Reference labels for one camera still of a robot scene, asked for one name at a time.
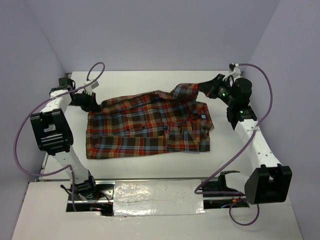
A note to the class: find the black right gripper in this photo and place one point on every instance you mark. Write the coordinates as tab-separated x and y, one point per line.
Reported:
210	88

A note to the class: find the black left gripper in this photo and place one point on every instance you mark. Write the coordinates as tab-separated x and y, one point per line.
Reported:
91	105

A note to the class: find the plaid long sleeve shirt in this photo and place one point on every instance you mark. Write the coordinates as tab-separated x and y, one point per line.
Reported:
150	123

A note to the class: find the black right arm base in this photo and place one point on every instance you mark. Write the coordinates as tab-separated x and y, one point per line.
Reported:
218	186

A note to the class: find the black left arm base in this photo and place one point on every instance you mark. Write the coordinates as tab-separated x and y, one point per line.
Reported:
90	190

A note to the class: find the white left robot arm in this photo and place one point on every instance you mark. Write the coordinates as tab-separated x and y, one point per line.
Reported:
54	135

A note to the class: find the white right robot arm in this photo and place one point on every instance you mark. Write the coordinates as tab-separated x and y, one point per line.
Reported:
269	181

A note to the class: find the glossy white tape patch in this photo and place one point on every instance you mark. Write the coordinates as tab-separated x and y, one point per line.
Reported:
157	198

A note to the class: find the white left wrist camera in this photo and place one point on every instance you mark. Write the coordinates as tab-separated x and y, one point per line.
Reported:
92	84

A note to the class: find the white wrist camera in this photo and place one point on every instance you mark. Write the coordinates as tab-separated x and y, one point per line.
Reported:
92	84
234	72

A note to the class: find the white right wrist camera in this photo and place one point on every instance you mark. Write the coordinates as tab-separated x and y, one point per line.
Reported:
234	72

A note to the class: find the aluminium table frame rail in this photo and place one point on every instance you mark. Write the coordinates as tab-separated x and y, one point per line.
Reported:
261	156

